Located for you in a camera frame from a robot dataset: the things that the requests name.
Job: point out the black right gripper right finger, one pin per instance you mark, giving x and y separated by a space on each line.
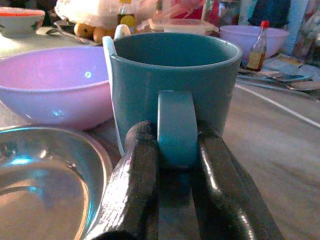
222 190

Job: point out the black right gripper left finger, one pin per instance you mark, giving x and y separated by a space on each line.
132 180

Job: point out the teal ceramic mug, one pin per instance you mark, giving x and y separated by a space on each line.
175 82

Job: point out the shiny steel plate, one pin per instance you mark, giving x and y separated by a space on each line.
42 185

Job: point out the lilac plastic bowl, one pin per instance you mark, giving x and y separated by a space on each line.
252 37
55 85

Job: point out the small sauce bottle red cap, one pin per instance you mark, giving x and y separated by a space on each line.
257 50

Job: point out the yellow fruit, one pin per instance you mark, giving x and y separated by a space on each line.
101 33
84 30

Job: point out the white ceramic spoon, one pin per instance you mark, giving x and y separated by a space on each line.
121 30

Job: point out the bottle with yellow label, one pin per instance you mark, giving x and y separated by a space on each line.
126 18

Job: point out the clear plastic lidded container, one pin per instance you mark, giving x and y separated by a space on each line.
182 26

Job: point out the white plastic bag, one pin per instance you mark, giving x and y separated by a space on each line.
87 12

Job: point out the white bowl red rim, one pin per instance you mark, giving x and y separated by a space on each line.
18 22

